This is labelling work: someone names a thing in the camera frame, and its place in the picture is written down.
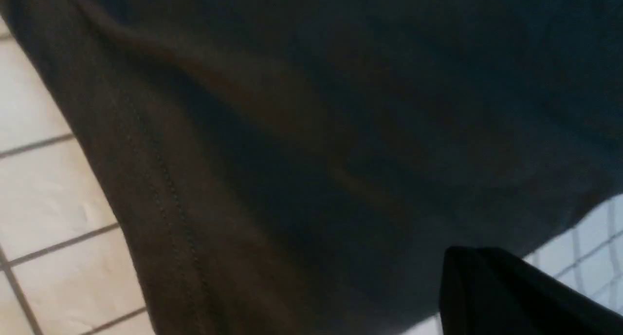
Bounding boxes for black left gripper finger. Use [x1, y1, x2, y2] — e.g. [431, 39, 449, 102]
[439, 246, 623, 335]

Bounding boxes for gray long-sleeve top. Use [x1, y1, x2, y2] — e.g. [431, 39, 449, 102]
[1, 0, 622, 335]

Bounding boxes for white gridded table mat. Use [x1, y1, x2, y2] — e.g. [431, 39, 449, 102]
[1, 17, 622, 335]

